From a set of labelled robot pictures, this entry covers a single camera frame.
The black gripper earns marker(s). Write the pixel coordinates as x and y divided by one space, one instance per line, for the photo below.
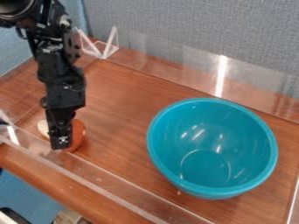
65 85

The brown toy mushroom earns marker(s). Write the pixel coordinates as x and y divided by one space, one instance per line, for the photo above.
78 132

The blue plastic bowl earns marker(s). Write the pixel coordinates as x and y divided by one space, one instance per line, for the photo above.
212 147

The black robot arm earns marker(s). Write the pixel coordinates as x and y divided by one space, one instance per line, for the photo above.
42 23

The clear acrylic left barrier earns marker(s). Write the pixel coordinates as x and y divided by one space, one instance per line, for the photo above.
20 90

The clear acrylic barrier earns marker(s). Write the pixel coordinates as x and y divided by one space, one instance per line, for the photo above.
72 179
229 79
20 90

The clear acrylic front barrier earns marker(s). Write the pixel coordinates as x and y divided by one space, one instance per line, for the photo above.
72 179

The clear acrylic back barrier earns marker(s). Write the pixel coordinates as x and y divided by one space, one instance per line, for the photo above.
229 79

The clear acrylic corner bracket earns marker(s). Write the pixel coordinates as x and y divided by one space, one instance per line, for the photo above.
97 48

